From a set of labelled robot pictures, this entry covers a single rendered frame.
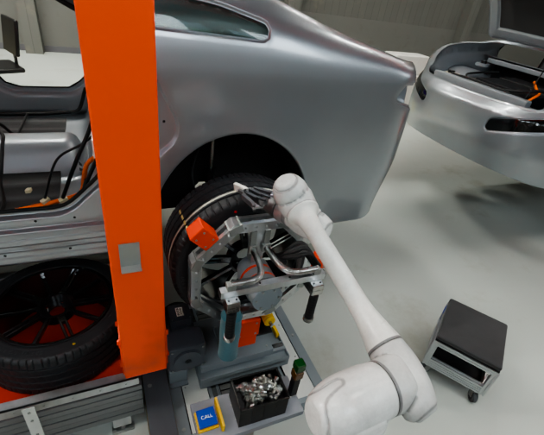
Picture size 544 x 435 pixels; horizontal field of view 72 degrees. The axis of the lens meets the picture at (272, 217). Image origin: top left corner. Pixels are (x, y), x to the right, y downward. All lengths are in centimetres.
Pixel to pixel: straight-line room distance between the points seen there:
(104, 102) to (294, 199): 55
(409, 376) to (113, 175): 90
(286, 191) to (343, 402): 55
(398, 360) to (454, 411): 159
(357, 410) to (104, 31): 98
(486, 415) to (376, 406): 178
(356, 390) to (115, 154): 81
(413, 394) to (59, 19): 919
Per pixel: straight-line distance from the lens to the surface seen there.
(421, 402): 101
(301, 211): 108
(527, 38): 482
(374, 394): 93
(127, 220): 116
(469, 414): 262
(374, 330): 105
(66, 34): 954
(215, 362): 207
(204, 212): 147
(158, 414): 205
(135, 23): 97
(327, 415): 90
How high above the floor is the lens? 191
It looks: 33 degrees down
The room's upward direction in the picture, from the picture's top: 9 degrees clockwise
